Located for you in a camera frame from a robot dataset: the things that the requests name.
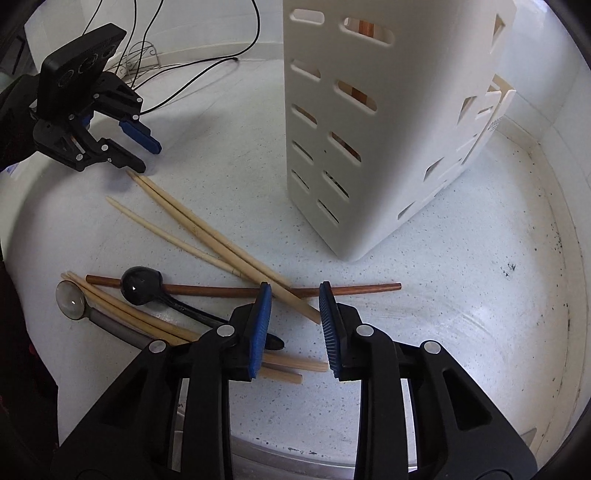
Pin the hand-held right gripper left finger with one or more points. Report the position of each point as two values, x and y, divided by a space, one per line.
258 332

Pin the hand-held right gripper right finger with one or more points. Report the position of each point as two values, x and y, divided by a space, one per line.
330 337

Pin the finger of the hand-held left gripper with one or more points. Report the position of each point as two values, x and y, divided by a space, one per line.
122 157
141 134

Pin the reddish brown chopstick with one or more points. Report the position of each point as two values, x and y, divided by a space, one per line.
207 289
364 28

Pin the black plastic spoon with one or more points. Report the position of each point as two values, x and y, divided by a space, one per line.
141 286

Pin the white slotted utensil holder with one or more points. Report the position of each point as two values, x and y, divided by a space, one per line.
392 161

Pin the person's left hand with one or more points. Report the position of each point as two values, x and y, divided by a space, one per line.
16 120

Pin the person's dark clothing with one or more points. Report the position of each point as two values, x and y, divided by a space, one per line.
23 392

